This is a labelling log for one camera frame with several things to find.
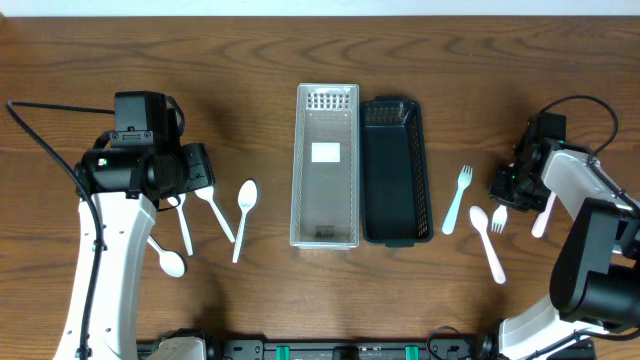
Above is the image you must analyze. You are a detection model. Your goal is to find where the white plastic fork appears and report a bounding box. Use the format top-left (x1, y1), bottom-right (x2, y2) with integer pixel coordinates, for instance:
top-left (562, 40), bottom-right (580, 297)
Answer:
top-left (491, 205), bottom-right (508, 233)

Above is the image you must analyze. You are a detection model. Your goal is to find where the pink-white plastic spoon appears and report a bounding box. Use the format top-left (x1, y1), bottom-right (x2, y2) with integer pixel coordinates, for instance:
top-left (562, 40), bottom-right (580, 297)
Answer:
top-left (469, 206), bottom-right (506, 284)

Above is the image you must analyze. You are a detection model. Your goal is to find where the pale green plastic fork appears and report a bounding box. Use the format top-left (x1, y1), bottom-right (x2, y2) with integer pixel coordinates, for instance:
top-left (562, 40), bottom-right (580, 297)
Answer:
top-left (441, 165), bottom-right (473, 235)

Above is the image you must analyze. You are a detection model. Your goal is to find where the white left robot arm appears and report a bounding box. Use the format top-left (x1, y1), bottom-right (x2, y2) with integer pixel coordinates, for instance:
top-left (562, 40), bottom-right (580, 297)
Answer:
top-left (55, 144), bottom-right (214, 359)

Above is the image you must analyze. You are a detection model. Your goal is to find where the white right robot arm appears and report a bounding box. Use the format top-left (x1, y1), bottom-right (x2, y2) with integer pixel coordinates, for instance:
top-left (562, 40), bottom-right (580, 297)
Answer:
top-left (477, 131), bottom-right (639, 359)

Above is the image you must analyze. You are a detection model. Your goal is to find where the white spoon near arm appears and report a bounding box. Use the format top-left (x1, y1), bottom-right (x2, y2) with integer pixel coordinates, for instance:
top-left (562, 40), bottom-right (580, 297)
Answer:
top-left (147, 236), bottom-right (186, 278)

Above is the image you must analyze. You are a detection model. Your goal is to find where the white utensil under gripper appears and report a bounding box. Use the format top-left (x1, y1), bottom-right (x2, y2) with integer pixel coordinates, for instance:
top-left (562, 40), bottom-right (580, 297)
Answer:
top-left (167, 193), bottom-right (194, 256)

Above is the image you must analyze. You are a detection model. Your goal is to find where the pink plastic fork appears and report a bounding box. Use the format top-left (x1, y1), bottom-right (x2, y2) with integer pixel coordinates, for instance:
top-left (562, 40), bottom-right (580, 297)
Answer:
top-left (531, 192), bottom-right (556, 238)

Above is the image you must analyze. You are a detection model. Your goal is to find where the white spoon upright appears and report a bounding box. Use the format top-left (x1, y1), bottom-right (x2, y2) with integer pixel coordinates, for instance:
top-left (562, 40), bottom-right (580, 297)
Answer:
top-left (232, 179), bottom-right (258, 264)

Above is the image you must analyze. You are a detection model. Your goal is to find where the dark green mesh basket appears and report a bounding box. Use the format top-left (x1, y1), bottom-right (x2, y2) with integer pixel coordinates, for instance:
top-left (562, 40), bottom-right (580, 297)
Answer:
top-left (360, 96), bottom-right (434, 248)

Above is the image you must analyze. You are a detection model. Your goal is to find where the clear mesh plastic basket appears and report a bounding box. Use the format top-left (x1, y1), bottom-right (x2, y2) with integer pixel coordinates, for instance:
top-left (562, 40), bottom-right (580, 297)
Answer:
top-left (290, 83), bottom-right (360, 250)

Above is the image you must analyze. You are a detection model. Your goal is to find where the white utensil handle diagonal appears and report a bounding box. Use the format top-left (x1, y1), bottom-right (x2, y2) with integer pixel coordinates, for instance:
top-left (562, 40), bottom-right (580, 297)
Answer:
top-left (195, 185), bottom-right (235, 243)

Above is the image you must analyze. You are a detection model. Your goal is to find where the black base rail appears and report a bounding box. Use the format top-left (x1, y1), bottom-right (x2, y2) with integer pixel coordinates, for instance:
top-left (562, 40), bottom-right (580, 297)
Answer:
top-left (137, 329), bottom-right (499, 360)

